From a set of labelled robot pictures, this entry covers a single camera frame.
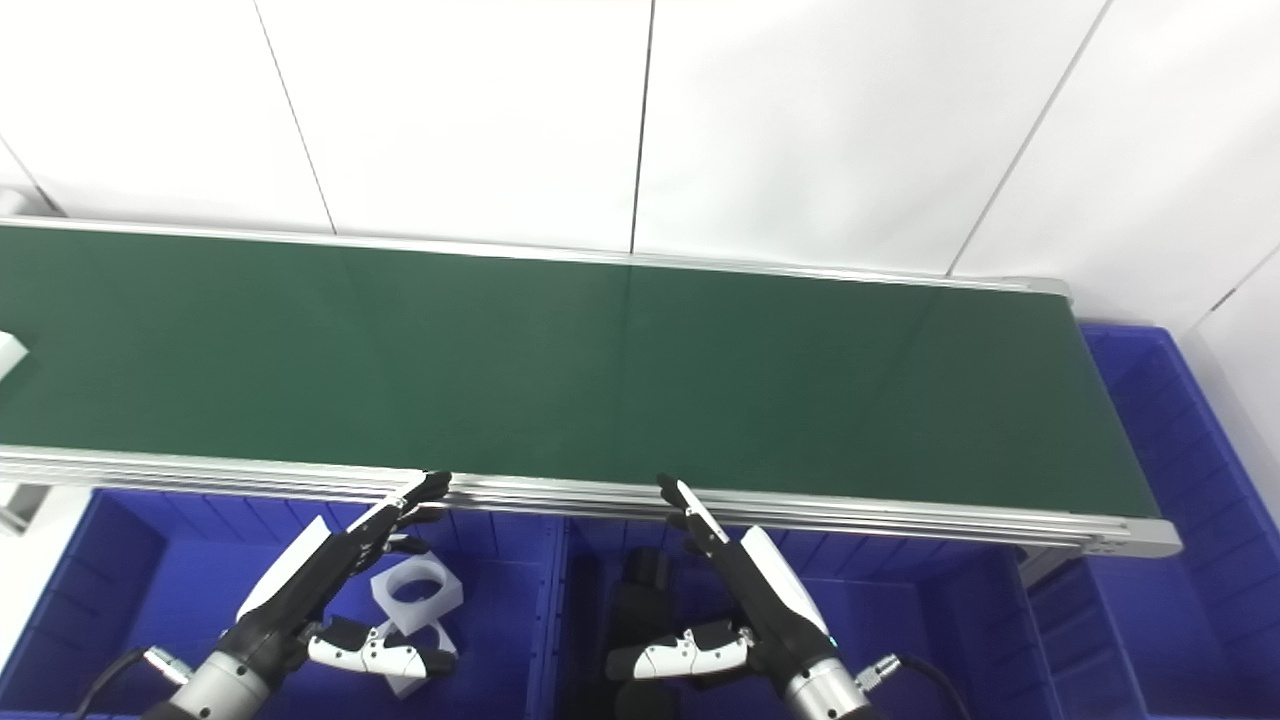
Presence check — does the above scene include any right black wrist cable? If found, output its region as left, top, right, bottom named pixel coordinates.
left=855, top=652, right=976, bottom=720

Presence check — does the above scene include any black cylinder part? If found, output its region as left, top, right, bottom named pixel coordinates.
left=618, top=546, right=673, bottom=646
left=608, top=680, right=686, bottom=720

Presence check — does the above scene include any blue bin with white parts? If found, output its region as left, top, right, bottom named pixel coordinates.
left=0, top=488, right=566, bottom=720

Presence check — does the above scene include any green conveyor belt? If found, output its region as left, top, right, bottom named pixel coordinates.
left=0, top=225, right=1161, bottom=519
left=0, top=190, right=1184, bottom=559

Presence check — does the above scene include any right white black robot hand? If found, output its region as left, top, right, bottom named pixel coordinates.
left=605, top=473, right=841, bottom=693

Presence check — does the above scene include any aluminium conveyor leg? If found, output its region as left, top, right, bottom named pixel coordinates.
left=0, top=483, right=53, bottom=534
left=1018, top=545, right=1083, bottom=593

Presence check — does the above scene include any empty blue bin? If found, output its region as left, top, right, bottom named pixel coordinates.
left=1028, top=322, right=1280, bottom=720

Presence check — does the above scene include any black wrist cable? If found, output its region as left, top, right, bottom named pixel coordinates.
left=75, top=645, right=193, bottom=720
left=855, top=652, right=976, bottom=720

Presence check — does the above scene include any blue bin with black parts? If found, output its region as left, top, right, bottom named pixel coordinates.
left=555, top=515, right=1063, bottom=720

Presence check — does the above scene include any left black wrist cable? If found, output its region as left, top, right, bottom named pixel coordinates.
left=75, top=645, right=193, bottom=720

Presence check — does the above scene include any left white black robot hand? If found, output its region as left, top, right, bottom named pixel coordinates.
left=205, top=470, right=459, bottom=691

